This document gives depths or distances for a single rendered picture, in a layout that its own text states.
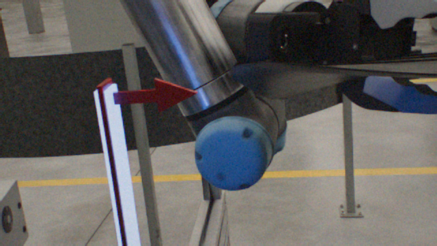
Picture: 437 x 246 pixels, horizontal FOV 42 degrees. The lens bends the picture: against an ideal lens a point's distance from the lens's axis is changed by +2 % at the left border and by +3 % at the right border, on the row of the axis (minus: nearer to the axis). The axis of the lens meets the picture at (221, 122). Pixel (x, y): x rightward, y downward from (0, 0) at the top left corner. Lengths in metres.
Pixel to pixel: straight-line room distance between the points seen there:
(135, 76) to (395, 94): 1.70
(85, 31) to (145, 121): 4.78
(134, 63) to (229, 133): 1.60
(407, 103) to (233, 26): 0.25
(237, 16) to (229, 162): 0.19
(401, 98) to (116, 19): 6.34
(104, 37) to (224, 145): 6.33
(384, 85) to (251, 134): 0.13
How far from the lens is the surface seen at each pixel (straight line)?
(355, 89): 0.52
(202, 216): 0.93
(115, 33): 6.79
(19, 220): 0.84
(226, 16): 0.67
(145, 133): 2.19
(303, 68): 0.29
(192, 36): 0.54
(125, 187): 0.41
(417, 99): 0.48
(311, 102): 2.48
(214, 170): 0.55
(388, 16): 0.49
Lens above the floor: 1.27
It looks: 17 degrees down
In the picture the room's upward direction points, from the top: 6 degrees counter-clockwise
